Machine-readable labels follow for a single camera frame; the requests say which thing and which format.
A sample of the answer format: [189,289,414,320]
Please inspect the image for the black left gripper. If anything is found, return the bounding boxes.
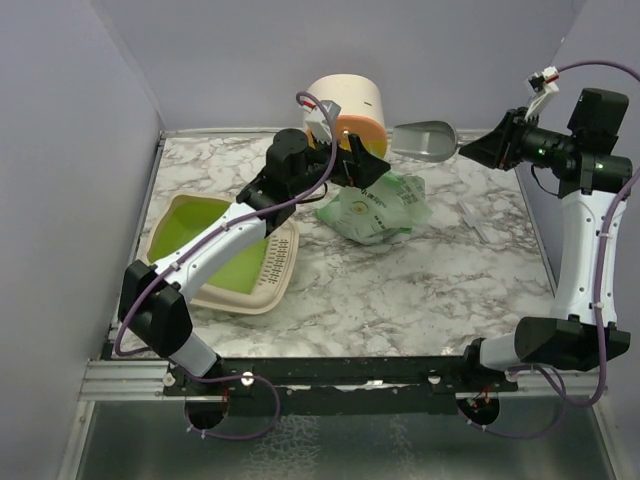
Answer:
[290,129,390,198]

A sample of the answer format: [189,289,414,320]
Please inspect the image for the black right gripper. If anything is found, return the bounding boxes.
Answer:
[461,107,576,171]

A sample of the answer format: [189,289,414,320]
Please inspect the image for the green cat litter bag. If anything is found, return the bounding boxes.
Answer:
[316,171,432,245]

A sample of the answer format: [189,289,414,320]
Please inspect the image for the silver metal scoop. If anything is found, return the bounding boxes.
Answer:
[390,120,462,163]

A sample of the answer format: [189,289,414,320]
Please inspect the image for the grey plastic bag clip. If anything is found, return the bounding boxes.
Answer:
[458,201,490,244]

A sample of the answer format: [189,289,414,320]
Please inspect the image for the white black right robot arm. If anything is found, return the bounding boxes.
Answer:
[459,88,632,391]

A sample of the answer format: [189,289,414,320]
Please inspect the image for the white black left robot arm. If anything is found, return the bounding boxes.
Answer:
[118,128,390,395]

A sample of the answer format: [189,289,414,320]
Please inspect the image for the beige green litter box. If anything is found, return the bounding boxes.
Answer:
[140,193,299,315]

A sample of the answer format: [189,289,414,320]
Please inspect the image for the cream round drawer cabinet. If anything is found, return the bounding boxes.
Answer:
[307,74,388,159]

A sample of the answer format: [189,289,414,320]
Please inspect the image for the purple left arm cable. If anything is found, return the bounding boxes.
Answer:
[112,90,337,358]

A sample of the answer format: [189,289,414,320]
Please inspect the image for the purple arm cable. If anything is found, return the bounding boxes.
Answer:
[112,90,337,358]
[504,60,640,407]

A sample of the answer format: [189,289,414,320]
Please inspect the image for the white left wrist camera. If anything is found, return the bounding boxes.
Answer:
[304,100,341,145]

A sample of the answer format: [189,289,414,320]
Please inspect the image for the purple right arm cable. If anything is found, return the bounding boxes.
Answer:
[504,60,640,407]

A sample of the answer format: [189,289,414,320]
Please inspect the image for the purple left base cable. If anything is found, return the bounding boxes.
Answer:
[174,373,281,442]

